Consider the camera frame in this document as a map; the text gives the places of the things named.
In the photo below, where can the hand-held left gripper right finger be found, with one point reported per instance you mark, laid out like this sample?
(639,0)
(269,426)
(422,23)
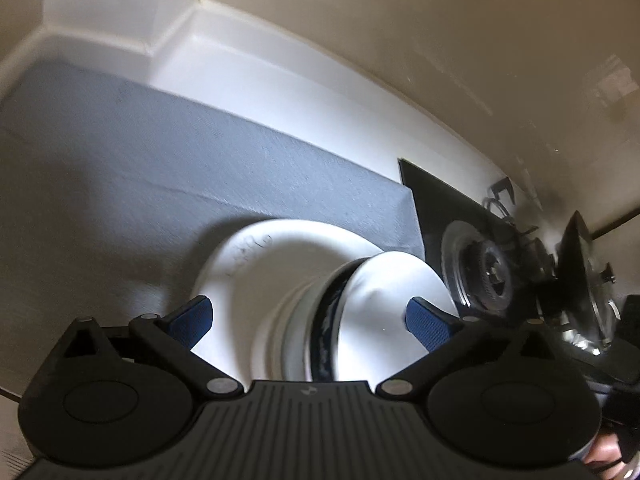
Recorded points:
(427,322)

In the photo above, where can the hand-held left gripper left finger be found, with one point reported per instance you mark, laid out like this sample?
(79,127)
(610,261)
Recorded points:
(192,320)

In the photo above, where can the blue and white bowl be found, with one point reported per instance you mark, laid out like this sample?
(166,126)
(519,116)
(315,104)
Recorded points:
(380,300)

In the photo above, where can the white floral plate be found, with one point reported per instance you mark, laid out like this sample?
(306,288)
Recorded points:
(300,242)

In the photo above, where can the person's right hand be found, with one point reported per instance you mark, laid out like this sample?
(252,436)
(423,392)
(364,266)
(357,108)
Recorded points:
(604,452)

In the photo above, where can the gas burner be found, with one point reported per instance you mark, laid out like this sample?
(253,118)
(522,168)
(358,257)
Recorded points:
(487,270)

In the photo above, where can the dark round metal object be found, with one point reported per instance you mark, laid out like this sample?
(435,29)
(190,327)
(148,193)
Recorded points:
(575,265)

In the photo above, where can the black glass stove top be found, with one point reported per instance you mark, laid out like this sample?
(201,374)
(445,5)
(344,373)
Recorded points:
(430,200)

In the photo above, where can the black pot support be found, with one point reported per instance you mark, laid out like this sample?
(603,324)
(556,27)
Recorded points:
(500,195)

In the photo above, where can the grey counter mat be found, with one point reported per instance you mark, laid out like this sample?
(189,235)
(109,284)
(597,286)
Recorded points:
(150,160)

